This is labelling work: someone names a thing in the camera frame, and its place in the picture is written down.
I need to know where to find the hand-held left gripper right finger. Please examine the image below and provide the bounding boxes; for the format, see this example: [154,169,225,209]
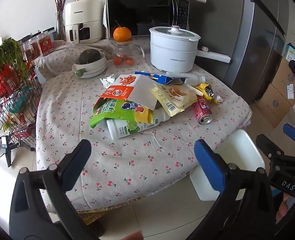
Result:
[187,139,275,240]

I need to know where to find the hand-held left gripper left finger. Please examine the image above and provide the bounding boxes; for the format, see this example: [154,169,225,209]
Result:
[9,139,98,240]

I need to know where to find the white chair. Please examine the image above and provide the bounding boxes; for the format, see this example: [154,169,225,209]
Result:
[189,129,266,202]

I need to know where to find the blue carton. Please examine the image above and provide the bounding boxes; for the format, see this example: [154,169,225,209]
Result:
[135,71,189,85]

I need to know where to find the person's right hand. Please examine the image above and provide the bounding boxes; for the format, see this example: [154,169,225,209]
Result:
[276,192,295,222]

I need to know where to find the red drink can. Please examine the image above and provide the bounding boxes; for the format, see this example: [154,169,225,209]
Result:
[191,96,213,125]

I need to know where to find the cherry print tablecloth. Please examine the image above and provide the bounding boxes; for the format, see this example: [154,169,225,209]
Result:
[35,34,253,213]

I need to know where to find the yellow patterned undercloth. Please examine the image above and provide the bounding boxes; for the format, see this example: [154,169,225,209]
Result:
[76,197,148,227]

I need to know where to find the white bottle with green label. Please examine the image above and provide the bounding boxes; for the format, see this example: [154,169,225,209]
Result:
[106,107,170,140]

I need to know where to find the green snack bag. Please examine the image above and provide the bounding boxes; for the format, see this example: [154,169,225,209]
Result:
[90,99,154,129]

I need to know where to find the black clamp tool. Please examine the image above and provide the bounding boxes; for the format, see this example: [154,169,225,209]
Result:
[0,135,20,168]

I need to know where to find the crumpled yellow foil wrapper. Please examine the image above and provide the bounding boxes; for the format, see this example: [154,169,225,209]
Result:
[194,83,223,104]

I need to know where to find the yellow snack pouch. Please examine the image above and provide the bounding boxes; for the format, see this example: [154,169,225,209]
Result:
[150,83,199,117]

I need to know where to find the frosted white plastic bottle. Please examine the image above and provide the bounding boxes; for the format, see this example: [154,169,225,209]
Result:
[166,72,206,85]

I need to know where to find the orange and white snack bag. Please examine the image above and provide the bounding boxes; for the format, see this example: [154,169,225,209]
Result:
[95,74,160,110]

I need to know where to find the crumpled white tissue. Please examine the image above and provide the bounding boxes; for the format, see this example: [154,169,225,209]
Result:
[100,75,118,88]

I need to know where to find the green pumpkin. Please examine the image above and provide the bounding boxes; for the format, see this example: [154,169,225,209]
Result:
[79,49,100,65]

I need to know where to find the red packets on rack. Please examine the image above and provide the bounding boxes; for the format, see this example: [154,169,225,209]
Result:
[0,64,15,98]

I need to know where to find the white electric cooking pot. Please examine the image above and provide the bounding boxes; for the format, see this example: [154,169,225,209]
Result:
[149,26,231,73]

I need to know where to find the grey refrigerator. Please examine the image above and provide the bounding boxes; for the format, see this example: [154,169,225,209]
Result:
[190,0,290,103]

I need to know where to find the glass teapot with wooden lid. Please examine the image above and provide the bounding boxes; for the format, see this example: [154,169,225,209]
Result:
[112,40,145,66]

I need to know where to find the green leafy plant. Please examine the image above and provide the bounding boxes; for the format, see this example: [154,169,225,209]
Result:
[0,38,30,80]

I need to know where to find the white pot lid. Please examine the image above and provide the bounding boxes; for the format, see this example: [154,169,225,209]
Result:
[149,26,201,42]

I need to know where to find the large orange with stem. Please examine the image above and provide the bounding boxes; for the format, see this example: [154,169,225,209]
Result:
[113,20,132,42]

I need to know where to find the cream air fryer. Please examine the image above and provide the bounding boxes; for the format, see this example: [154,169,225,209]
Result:
[65,0,104,45]

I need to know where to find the dried branches in vase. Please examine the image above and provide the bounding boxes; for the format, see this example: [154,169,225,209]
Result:
[49,0,75,41]

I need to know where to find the black microwave oven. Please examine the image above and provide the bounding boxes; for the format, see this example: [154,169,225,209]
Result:
[105,0,190,39]

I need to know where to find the black wire rack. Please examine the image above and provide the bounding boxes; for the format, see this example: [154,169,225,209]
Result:
[0,34,44,152]

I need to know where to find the white bowl with green handle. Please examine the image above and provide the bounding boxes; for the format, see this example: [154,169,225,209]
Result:
[72,47,107,79]

